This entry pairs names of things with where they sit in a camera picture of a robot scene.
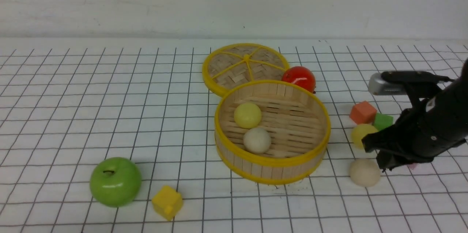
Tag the white bun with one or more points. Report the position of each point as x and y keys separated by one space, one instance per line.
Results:
x=364 y=172
x=257 y=140

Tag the red tomato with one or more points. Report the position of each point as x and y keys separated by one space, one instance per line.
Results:
x=300 y=76

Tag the bamboo steamer tray yellow rim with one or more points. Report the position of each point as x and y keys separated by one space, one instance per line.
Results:
x=296 y=120

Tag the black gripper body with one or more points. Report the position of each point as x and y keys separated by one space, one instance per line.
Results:
x=432 y=126

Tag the yellow bun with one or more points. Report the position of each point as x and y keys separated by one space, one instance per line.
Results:
x=247 y=115
x=359 y=132

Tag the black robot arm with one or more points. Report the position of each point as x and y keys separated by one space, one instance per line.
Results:
x=436 y=122

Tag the green cube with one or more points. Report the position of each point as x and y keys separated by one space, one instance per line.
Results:
x=382 y=121

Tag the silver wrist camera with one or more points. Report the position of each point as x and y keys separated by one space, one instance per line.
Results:
x=404 y=82

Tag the green apple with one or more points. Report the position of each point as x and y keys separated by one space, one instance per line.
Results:
x=115 y=182

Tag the orange cube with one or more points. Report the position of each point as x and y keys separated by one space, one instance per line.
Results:
x=363 y=113

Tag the woven steamer lid yellow rim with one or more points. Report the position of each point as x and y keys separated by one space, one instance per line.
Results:
x=233 y=65

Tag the white grid tablecloth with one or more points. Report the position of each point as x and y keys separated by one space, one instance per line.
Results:
x=66 y=106

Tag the yellow cube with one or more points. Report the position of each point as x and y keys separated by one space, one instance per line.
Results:
x=167 y=202

